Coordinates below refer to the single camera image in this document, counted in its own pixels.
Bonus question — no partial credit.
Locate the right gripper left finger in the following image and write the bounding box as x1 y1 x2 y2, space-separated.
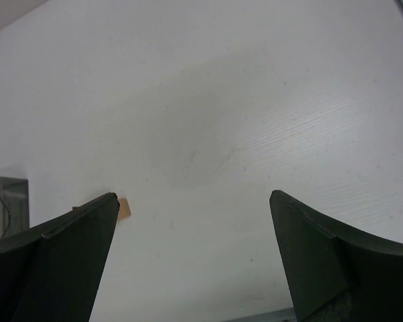
0 193 120 321

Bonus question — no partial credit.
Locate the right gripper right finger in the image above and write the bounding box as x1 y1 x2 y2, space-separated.
269 190 403 321

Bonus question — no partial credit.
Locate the grey transparent plastic bin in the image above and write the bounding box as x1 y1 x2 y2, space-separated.
0 176 30 239

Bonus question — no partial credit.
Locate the light wooden plank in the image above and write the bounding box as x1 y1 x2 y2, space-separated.
71 197 133 221

